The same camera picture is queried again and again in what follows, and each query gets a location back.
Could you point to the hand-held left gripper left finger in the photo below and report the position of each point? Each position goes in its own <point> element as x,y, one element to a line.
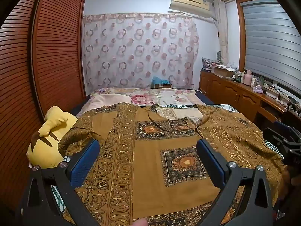
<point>84,163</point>

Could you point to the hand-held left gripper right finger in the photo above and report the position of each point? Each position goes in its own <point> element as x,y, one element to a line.
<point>211,164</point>

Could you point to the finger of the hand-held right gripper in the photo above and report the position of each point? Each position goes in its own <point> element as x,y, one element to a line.
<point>289,136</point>

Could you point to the brown patterned shirt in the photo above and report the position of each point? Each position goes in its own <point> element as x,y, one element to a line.
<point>145,160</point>

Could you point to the person's left hand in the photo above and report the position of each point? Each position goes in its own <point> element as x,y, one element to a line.
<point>141,223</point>

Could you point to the yellow plush toy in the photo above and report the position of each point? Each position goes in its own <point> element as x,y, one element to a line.
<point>54,131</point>

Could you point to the green leaf print blanket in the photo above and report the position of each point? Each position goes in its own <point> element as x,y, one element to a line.
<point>58,200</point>

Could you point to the small lilac bag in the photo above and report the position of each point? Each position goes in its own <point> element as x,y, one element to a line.
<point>258,89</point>

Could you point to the green bottle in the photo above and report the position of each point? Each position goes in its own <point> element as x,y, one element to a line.
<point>261,81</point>

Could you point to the white cup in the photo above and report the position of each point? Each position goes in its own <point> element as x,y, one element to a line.
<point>253,82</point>

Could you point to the beige pillow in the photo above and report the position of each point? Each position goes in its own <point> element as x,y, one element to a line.
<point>105,101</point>

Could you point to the long wooden cabinet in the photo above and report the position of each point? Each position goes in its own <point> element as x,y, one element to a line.
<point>235,94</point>

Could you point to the floral blanket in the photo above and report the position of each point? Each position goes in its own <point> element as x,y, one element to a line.
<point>145,98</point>

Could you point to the flat cardboard box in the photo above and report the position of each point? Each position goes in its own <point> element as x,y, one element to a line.
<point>223,71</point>

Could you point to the grey window blind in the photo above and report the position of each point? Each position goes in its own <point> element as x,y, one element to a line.
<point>270,42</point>

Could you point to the floral cushion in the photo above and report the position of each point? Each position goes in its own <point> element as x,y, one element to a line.
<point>209,63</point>

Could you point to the grey desk fan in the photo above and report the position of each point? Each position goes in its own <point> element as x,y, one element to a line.
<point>219,56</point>

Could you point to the beige window curtain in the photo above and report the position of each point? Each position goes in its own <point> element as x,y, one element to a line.
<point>222,33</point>

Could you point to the wall air conditioner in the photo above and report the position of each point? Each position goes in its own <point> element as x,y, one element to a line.
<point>188,3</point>

